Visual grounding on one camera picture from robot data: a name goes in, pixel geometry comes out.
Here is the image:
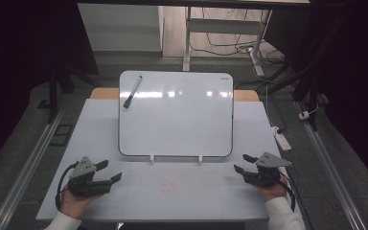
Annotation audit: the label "black metal stand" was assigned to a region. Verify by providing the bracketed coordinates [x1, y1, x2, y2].
[258, 63, 321, 132]
[37, 61, 100, 124]

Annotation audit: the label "white desk frame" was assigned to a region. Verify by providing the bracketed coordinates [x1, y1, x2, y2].
[182, 6, 273, 78]

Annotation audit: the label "aluminium rail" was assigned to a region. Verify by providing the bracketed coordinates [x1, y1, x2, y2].
[295, 102, 367, 230]
[0, 103, 69, 230]

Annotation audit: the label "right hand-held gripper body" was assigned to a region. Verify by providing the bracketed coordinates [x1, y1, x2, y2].
[242, 151, 293, 188]

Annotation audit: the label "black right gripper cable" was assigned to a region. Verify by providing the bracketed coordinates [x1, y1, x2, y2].
[279, 172, 314, 230]

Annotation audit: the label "black floor frame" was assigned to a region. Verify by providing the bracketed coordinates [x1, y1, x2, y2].
[50, 124, 75, 148]

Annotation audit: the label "white power strip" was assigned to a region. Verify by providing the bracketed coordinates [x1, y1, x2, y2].
[270, 126, 292, 151]

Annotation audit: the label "white marker with black cap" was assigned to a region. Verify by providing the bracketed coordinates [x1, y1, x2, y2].
[123, 75, 144, 109]

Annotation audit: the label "person's right hand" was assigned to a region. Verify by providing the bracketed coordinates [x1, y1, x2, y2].
[256, 172, 290, 203]

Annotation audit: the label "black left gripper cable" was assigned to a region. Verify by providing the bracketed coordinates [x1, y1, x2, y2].
[55, 161, 80, 211]

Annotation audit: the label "black floor cables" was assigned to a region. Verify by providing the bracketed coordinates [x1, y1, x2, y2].
[190, 8, 286, 66]

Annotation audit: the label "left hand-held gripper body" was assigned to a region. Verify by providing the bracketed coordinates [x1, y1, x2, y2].
[67, 155, 113, 197]

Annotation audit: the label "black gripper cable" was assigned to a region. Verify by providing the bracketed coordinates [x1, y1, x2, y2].
[55, 161, 80, 211]
[279, 172, 314, 230]

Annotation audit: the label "person's left hand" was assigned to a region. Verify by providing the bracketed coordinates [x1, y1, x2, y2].
[58, 183, 103, 220]

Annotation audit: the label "white whiteboard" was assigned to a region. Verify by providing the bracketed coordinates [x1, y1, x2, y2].
[118, 70, 235, 158]

